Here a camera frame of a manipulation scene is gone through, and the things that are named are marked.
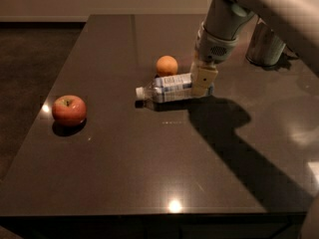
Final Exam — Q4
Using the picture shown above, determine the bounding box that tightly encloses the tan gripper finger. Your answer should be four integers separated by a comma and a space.
190, 59, 218, 97

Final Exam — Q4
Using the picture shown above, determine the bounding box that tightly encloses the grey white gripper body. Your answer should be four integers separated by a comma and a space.
193, 22, 240, 66

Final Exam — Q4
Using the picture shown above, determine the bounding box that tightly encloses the blue plastic water bottle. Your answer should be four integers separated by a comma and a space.
136, 73, 197, 104

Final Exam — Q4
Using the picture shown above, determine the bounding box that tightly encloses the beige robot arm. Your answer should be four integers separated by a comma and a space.
190, 0, 319, 97

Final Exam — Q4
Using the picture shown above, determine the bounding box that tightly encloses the orange fruit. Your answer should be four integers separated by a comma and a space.
156, 56, 178, 77

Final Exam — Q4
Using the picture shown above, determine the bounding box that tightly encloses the metal cup container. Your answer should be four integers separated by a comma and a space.
246, 18, 285, 67

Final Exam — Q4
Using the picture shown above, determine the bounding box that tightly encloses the red apple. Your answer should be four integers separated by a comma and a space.
52, 95, 87, 126

